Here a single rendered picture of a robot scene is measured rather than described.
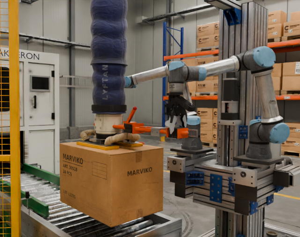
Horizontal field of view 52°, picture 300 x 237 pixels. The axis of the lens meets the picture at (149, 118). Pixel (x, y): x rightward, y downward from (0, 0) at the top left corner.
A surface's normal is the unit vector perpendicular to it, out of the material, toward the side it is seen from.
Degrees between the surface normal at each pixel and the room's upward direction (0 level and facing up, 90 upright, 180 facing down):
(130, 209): 90
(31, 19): 90
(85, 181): 90
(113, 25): 73
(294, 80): 89
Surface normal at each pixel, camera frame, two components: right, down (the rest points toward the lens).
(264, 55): 0.24, -0.07
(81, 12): 0.73, 0.04
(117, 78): 0.46, -0.26
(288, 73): -0.72, 0.07
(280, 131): 0.30, 0.18
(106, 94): 0.04, -0.21
